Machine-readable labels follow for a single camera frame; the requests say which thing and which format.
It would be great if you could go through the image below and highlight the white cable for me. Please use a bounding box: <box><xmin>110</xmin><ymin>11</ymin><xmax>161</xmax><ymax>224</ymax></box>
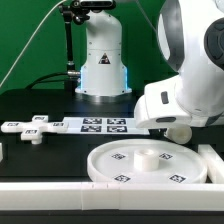
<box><xmin>0</xmin><ymin>0</ymin><xmax>68</xmax><ymax>88</ymax></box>

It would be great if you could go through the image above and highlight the black cable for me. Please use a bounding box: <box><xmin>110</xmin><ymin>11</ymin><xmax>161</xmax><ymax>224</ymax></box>
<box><xmin>25</xmin><ymin>71</ymin><xmax>81</xmax><ymax>90</ymax></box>

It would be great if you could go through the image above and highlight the white marker sheet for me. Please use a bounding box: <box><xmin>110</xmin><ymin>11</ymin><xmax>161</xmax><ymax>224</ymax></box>
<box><xmin>63</xmin><ymin>117</ymin><xmax>149</xmax><ymax>135</ymax></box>

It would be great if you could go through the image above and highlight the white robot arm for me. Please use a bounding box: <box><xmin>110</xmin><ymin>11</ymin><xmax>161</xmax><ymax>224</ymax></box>
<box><xmin>76</xmin><ymin>0</ymin><xmax>224</xmax><ymax>129</ymax></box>

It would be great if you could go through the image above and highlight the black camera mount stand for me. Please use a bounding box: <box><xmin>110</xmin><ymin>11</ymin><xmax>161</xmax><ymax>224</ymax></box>
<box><xmin>59</xmin><ymin>0</ymin><xmax>116</xmax><ymax>95</ymax></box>

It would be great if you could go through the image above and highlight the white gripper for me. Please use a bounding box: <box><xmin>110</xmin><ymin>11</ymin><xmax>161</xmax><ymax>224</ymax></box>
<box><xmin>134</xmin><ymin>76</ymin><xmax>224</xmax><ymax>129</ymax></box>

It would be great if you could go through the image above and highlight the white right fence rail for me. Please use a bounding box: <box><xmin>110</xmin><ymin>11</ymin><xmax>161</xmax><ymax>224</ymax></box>
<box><xmin>198</xmin><ymin>144</ymin><xmax>224</xmax><ymax>184</ymax></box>

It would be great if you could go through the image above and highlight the white front fence rail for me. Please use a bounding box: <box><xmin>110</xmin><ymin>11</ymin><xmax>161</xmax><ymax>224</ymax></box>
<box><xmin>0</xmin><ymin>182</ymin><xmax>224</xmax><ymax>211</ymax></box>

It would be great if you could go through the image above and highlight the white round table top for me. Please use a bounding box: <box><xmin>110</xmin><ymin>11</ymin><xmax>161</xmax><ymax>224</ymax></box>
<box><xmin>87</xmin><ymin>139</ymin><xmax>207</xmax><ymax>184</ymax></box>

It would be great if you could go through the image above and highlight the white cross-shaped table base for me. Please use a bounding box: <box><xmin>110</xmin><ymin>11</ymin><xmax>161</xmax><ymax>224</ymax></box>
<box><xmin>1</xmin><ymin>115</ymin><xmax>69</xmax><ymax>144</ymax></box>

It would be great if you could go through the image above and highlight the white fence rail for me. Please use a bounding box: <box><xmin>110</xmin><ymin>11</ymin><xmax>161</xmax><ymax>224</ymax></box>
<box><xmin>0</xmin><ymin>182</ymin><xmax>224</xmax><ymax>211</ymax></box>
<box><xmin>198</xmin><ymin>144</ymin><xmax>224</xmax><ymax>184</ymax></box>

